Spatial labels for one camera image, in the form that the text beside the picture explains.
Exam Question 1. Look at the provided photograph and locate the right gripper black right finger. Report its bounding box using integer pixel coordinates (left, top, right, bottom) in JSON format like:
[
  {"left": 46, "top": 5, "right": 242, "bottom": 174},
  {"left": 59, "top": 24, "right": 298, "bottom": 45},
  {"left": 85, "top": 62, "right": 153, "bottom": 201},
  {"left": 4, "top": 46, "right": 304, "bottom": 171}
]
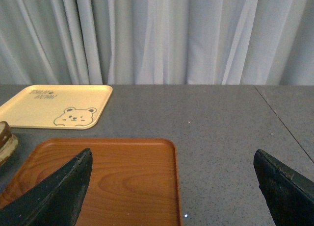
[{"left": 253, "top": 149, "right": 314, "bottom": 226}]

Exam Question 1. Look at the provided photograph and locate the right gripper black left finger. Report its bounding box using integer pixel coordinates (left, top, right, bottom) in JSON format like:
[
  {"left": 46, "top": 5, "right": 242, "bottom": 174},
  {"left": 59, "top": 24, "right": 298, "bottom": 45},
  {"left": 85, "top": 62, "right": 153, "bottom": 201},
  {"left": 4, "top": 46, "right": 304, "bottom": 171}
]
[{"left": 0, "top": 148, "right": 93, "bottom": 226}]

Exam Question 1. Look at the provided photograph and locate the brown wooden tray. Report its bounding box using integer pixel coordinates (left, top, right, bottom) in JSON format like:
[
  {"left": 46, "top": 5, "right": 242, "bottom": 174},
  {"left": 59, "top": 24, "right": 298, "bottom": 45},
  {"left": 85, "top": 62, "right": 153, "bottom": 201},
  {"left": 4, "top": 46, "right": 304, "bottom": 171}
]
[{"left": 0, "top": 138, "right": 183, "bottom": 226}]

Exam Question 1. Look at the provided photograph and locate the cream bear print tray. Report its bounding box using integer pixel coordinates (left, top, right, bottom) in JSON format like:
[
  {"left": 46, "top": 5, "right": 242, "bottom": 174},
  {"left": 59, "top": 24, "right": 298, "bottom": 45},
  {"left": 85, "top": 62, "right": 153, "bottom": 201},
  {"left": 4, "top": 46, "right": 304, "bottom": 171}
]
[{"left": 0, "top": 85, "right": 113, "bottom": 130}]

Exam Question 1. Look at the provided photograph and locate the grey pleated curtain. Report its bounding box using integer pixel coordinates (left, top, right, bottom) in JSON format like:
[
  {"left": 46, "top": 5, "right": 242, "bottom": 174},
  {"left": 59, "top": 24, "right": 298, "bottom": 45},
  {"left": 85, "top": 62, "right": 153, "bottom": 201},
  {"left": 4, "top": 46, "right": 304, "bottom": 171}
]
[{"left": 0, "top": 0, "right": 314, "bottom": 85}]

